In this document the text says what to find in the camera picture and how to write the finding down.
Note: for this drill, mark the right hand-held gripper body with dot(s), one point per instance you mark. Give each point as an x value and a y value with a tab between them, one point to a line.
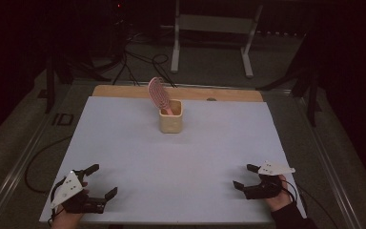
267	187

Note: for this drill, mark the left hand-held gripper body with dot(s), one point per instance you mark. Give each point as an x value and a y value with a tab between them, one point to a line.
70	187

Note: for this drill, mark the beige square cup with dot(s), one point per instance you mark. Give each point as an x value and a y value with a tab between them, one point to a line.
170	124

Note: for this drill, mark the pink hairbrush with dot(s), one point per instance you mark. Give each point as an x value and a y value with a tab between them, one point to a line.
158	93

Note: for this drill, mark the person's right hand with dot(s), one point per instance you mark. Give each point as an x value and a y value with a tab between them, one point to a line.
281	198

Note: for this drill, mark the person's left hand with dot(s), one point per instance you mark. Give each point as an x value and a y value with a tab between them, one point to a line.
64	219

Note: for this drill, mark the white table sheet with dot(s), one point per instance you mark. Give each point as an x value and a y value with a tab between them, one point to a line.
171	165

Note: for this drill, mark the black stand legs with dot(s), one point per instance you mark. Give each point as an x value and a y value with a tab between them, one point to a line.
313	95
50	82

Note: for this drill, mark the aluminium frame rail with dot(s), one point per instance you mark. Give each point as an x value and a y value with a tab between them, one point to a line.
16	168
333	165

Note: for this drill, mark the white metal stand frame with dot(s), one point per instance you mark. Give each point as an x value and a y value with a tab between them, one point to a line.
216	24

